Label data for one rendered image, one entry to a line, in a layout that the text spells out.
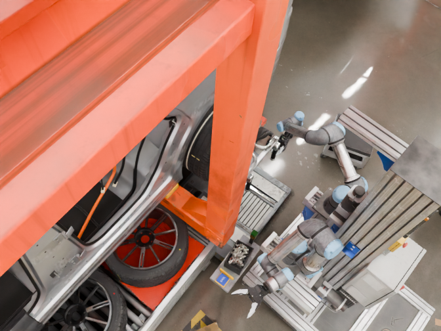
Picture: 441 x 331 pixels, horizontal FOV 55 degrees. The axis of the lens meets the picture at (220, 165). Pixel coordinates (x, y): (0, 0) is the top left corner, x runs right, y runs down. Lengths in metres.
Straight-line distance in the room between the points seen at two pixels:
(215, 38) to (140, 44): 0.42
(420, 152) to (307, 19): 3.71
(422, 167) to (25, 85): 1.64
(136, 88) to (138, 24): 0.27
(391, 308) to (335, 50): 2.93
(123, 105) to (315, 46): 4.30
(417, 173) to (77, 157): 1.45
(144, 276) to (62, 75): 2.51
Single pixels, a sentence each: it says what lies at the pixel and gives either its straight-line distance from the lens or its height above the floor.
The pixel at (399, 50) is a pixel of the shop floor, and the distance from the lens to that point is 5.57.
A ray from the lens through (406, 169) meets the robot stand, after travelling 2.00.
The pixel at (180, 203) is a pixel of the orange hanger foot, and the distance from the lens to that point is 3.19.
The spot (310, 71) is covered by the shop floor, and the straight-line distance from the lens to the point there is 4.97.
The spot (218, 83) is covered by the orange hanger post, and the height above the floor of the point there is 2.30.
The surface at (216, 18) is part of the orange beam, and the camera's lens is 1.28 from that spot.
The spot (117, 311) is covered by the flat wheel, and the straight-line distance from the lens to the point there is 3.18.
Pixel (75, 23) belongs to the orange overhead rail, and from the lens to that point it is 0.84.
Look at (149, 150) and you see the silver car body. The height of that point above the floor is 1.02.
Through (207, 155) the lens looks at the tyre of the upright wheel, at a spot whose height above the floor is 1.04.
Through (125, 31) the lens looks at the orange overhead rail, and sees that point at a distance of 0.87.
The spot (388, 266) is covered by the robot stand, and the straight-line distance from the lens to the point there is 2.69.
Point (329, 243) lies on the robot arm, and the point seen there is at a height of 1.46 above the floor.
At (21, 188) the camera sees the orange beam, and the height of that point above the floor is 2.73.
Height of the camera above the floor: 3.59
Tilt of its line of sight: 61 degrees down
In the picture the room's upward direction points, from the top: 7 degrees clockwise
